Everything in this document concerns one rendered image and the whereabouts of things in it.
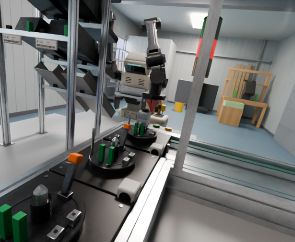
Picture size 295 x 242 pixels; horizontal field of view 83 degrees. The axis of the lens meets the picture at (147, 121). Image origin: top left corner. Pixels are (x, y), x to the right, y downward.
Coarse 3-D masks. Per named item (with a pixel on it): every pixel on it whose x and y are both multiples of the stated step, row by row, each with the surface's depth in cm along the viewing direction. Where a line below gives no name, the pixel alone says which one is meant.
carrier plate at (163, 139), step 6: (132, 126) 86; (114, 132) 74; (120, 132) 75; (156, 132) 83; (108, 138) 67; (120, 138) 69; (126, 138) 70; (162, 138) 76; (168, 138) 77; (126, 144) 64; (132, 144) 65; (138, 144) 66; (144, 144) 67; (150, 144) 68; (162, 144) 70; (144, 150) 62
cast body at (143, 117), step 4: (144, 108) 73; (140, 112) 70; (144, 112) 69; (148, 112) 70; (140, 116) 70; (144, 116) 69; (148, 116) 70; (140, 120) 70; (144, 120) 69; (148, 120) 71; (140, 124) 68; (148, 124) 73
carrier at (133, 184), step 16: (96, 144) 61; (112, 144) 49; (64, 160) 48; (96, 160) 47; (112, 160) 46; (128, 160) 47; (144, 160) 55; (64, 176) 42; (80, 176) 42; (96, 176) 43; (112, 176) 44; (128, 176) 45; (144, 176) 47; (112, 192) 39; (128, 192) 37
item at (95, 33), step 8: (64, 0) 59; (80, 0) 57; (88, 0) 58; (96, 0) 61; (64, 8) 64; (80, 8) 61; (88, 8) 59; (96, 8) 62; (80, 16) 65; (88, 16) 64; (96, 16) 62; (88, 32) 75; (96, 32) 73; (112, 32) 72; (96, 40) 80; (112, 40) 75
